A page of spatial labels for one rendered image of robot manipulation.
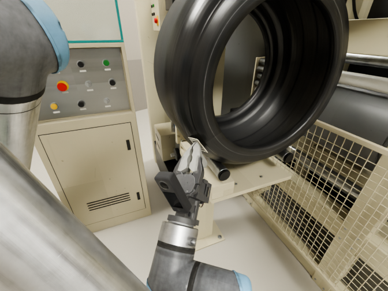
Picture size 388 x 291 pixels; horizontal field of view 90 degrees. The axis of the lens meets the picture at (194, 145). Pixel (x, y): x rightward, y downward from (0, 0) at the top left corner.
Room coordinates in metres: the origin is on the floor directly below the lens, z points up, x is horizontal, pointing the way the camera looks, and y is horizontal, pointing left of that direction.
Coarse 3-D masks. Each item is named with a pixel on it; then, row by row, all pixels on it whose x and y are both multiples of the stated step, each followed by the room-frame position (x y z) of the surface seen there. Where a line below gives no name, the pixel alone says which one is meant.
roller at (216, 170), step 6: (204, 156) 0.62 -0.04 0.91; (210, 162) 0.57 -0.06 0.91; (216, 162) 0.56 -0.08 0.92; (210, 168) 0.57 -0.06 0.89; (216, 168) 0.54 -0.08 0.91; (222, 168) 0.53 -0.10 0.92; (216, 174) 0.52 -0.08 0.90; (222, 174) 0.51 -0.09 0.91; (228, 174) 0.52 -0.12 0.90; (222, 180) 0.51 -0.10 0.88
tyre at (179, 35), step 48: (192, 0) 0.53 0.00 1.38; (240, 0) 0.50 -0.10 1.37; (288, 0) 0.82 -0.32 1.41; (336, 0) 0.61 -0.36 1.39; (192, 48) 0.48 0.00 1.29; (288, 48) 0.89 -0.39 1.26; (336, 48) 0.63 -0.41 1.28; (192, 96) 0.47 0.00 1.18; (288, 96) 0.83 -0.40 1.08; (240, 144) 0.70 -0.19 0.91; (288, 144) 0.60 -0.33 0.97
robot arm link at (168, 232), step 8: (168, 224) 0.29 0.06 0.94; (176, 224) 0.29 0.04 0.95; (184, 224) 0.30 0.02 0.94; (160, 232) 0.29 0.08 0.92; (168, 232) 0.28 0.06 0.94; (176, 232) 0.27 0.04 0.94; (184, 232) 0.27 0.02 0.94; (192, 232) 0.28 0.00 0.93; (160, 240) 0.27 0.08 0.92; (168, 240) 0.26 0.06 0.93; (176, 240) 0.26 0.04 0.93; (184, 240) 0.26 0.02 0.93; (192, 240) 0.27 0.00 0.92; (192, 248) 0.26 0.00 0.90
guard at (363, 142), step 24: (360, 144) 0.58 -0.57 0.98; (312, 168) 0.71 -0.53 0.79; (264, 192) 0.92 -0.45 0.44; (288, 192) 0.77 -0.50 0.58; (360, 192) 0.53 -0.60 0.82; (336, 216) 0.55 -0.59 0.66; (360, 216) 0.49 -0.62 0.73; (336, 240) 0.52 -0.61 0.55; (384, 240) 0.41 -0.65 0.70; (312, 264) 0.54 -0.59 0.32; (336, 288) 0.44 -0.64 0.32
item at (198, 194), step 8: (184, 176) 0.39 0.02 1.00; (192, 176) 0.38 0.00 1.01; (184, 184) 0.37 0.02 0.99; (192, 184) 0.36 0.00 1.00; (200, 184) 0.38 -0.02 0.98; (208, 184) 0.40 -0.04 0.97; (192, 192) 0.34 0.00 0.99; (200, 192) 0.37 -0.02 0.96; (208, 192) 0.39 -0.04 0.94; (192, 200) 0.36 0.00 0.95; (200, 200) 0.36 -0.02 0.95; (208, 200) 0.37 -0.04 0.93; (192, 208) 0.35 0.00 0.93; (168, 216) 0.32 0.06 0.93; (176, 216) 0.31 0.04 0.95; (184, 216) 0.32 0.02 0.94; (192, 216) 0.33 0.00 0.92; (192, 224) 0.30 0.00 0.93
